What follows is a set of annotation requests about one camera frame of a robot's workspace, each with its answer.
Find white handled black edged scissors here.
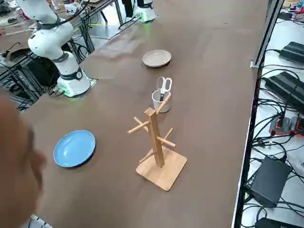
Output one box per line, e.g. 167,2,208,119
156,76,172,102

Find white mug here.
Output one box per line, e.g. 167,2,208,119
151,89,172,114

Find wooden peg rack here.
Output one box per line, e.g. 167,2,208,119
127,93,188,191

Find beige plate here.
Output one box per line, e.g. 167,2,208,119
142,49,172,69

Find blue plate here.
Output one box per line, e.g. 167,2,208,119
53,129,97,169

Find orange black device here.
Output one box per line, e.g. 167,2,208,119
269,115,304,138

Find black power supply box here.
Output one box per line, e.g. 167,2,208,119
244,155,293,208

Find black power adapter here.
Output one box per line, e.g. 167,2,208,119
263,71,304,113
281,41,304,64

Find person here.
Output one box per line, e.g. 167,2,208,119
0,95,47,228

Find aluminium frame rail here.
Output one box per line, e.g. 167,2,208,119
250,0,285,69

